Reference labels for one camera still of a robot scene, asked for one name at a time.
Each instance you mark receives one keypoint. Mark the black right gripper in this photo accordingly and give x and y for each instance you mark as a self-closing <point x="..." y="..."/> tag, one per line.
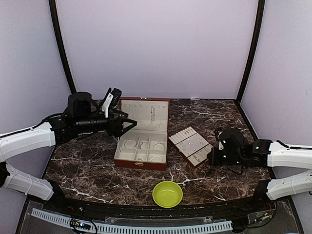
<point x="215" y="158"/>

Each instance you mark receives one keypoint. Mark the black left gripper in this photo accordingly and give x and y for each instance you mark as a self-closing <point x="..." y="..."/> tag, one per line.
<point x="117" y="131"/>

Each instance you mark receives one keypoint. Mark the brown wooden jewelry box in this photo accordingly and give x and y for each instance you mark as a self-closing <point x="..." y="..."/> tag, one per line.
<point x="136" y="146"/>

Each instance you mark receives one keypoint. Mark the brown ring earring tray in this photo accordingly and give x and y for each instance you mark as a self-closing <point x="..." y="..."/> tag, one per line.
<point x="193" y="147"/>

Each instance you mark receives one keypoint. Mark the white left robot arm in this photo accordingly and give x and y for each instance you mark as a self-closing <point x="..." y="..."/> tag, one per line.
<point x="81" y="116"/>

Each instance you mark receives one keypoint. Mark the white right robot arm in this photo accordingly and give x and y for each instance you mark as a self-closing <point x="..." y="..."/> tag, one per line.
<point x="234" y="149"/>

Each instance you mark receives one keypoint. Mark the green bowl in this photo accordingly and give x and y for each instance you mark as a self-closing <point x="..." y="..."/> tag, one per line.
<point x="167" y="194"/>

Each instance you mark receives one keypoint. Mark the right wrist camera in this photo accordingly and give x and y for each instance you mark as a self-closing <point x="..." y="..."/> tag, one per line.
<point x="223" y="137"/>

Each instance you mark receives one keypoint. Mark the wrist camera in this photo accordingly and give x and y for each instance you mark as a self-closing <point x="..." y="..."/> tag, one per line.
<point x="110" y="100"/>
<point x="223" y="137"/>

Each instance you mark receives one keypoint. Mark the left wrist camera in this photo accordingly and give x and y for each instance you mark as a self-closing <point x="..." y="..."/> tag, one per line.
<point x="110" y="100"/>

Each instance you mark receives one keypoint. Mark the black left frame post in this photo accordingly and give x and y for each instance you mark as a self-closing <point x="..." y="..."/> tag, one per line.
<point x="60" y="45"/>

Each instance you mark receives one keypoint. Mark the black frame post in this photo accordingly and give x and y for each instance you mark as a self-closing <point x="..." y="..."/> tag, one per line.
<point x="252" y="51"/>
<point x="60" y="45"/>

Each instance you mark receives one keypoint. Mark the black right frame post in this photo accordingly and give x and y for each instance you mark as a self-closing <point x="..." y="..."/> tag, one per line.
<point x="252" y="51"/>

